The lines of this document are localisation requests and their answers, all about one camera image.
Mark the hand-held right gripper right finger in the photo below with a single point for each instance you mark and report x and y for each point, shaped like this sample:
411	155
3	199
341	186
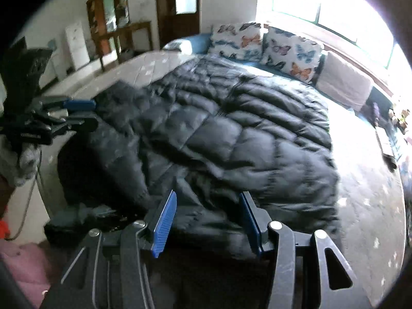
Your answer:
251	225

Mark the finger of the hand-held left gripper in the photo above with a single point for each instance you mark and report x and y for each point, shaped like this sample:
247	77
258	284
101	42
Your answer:
80	104
80	124

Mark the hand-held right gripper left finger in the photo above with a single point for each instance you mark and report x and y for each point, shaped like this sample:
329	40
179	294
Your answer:
164	225

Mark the black down jacket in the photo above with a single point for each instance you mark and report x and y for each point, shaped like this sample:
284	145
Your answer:
225	135

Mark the white cabinet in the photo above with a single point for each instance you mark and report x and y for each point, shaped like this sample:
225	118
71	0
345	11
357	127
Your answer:
77	46

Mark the wooden side table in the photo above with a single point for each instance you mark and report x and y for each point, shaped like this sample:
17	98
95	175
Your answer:
128	30

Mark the wooden glass cabinet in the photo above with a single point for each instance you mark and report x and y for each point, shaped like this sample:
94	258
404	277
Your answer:
109	13

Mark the dark wooden door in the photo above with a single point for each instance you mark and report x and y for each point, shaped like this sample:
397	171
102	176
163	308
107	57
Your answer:
178	29

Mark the blue sofa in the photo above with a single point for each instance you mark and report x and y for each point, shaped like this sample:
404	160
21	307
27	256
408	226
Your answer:
193	43

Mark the pink cloth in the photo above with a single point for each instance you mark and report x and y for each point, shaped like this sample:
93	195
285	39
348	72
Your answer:
25	270

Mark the pile of picture cards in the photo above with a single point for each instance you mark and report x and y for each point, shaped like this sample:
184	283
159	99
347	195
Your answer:
388	144

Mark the purple folded umbrella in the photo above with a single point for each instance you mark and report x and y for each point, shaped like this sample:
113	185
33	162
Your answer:
375	113

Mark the butterfly print pillow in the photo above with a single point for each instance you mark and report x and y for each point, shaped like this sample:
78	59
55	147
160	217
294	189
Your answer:
236	41
293	54

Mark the white pillow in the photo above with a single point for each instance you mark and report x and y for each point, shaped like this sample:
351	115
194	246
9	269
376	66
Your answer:
344	82

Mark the brown bear plush toy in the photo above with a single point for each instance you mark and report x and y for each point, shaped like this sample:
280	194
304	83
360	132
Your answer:
403	118

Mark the green framed window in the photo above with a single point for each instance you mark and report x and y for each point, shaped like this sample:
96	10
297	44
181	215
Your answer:
338	9

